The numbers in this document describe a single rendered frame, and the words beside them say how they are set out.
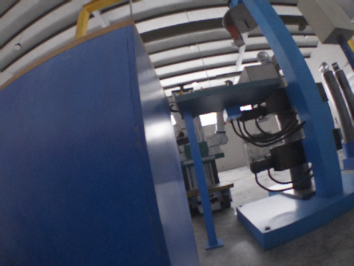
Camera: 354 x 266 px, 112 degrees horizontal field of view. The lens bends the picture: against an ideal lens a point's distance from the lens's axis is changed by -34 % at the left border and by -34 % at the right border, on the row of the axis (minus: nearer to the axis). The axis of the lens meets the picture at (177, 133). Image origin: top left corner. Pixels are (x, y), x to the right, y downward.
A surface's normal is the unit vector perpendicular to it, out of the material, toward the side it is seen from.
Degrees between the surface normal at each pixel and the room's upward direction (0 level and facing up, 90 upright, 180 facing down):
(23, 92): 90
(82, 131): 90
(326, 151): 90
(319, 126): 90
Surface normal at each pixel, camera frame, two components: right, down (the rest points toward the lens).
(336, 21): -0.11, -0.20
